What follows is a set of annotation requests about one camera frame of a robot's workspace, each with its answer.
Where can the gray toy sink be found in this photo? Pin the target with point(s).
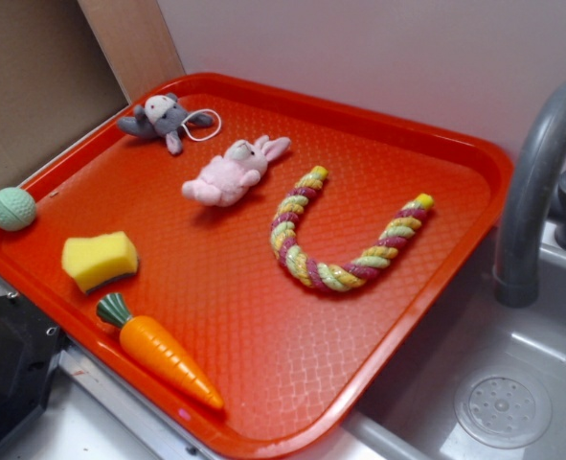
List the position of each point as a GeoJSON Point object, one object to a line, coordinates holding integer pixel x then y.
{"type": "Point", "coordinates": [475, 379]}

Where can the orange plastic tray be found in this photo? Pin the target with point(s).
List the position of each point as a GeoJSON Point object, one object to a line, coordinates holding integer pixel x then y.
{"type": "Point", "coordinates": [288, 361]}

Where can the multicolour twisted rope toy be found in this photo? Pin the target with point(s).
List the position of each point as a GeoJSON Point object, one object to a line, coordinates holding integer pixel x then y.
{"type": "Point", "coordinates": [353, 275]}

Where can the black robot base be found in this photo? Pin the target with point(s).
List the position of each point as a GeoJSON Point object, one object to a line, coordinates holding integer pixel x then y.
{"type": "Point", "coordinates": [30, 344]}

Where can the mint green ball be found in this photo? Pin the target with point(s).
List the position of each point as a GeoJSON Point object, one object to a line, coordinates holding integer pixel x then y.
{"type": "Point", "coordinates": [17, 209]}

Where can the yellow sponge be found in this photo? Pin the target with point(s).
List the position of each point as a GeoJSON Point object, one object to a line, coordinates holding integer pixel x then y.
{"type": "Point", "coordinates": [96, 261]}

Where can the brown cardboard panel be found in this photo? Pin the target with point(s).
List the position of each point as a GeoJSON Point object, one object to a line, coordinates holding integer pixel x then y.
{"type": "Point", "coordinates": [67, 66]}

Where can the orange toy carrot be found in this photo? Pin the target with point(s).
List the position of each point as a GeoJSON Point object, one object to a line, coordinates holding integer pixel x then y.
{"type": "Point", "coordinates": [150, 344]}

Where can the gray toy faucet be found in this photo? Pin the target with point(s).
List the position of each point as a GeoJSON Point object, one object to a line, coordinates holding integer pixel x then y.
{"type": "Point", "coordinates": [532, 195]}

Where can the pink plush bunny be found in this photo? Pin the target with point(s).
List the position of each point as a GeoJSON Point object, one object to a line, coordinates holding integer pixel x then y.
{"type": "Point", "coordinates": [227, 178]}

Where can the gray plush animal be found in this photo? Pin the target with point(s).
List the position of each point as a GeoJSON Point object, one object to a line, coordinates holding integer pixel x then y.
{"type": "Point", "coordinates": [162, 116]}

